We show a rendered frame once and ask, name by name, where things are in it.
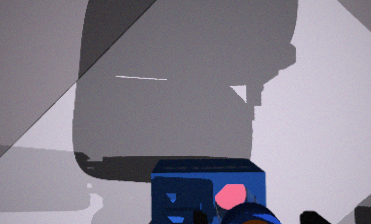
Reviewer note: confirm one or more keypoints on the blue tube rack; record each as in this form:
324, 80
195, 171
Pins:
187, 182

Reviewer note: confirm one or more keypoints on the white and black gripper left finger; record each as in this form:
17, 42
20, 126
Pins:
199, 217

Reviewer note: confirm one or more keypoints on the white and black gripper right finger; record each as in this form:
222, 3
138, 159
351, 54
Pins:
312, 217

